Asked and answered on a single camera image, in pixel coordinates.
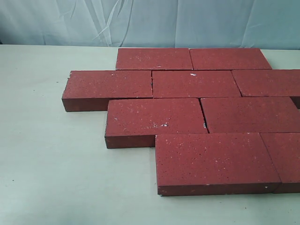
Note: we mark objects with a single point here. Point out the pale blue backdrop cloth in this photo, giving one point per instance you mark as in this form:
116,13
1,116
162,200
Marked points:
266,24

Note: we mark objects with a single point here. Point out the front right base brick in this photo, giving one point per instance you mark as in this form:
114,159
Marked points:
284,150

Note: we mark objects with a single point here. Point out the red brick top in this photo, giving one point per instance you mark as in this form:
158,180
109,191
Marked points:
91,90

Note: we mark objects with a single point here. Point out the back right base brick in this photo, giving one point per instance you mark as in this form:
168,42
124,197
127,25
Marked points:
228,59

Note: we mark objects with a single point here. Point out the hidden centre base brick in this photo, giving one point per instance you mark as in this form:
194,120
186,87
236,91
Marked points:
251,115

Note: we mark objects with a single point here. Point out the front left base brick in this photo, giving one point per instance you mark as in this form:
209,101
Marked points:
214,164

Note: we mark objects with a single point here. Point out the red brick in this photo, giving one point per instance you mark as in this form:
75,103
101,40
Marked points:
91,90
194,84
268,82
134,123

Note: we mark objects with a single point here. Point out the back left base brick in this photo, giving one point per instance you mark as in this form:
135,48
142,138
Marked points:
154,59

